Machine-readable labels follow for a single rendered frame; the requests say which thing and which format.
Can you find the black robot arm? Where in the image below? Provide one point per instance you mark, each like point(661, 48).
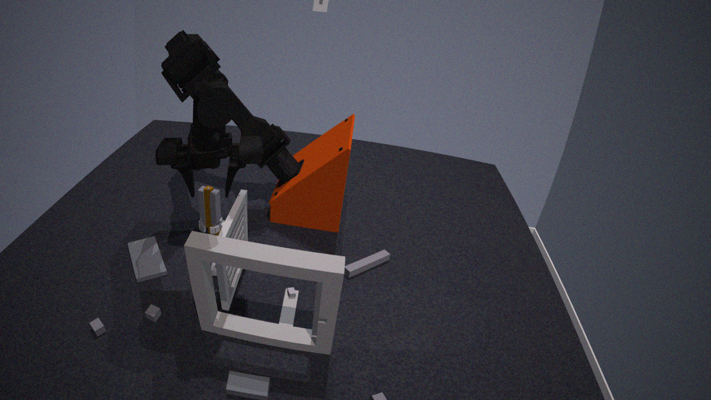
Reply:
point(192, 65)

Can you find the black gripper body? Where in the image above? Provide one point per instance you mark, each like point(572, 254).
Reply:
point(171, 151)

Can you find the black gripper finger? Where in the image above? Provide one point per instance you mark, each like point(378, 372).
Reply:
point(232, 170)
point(187, 174)

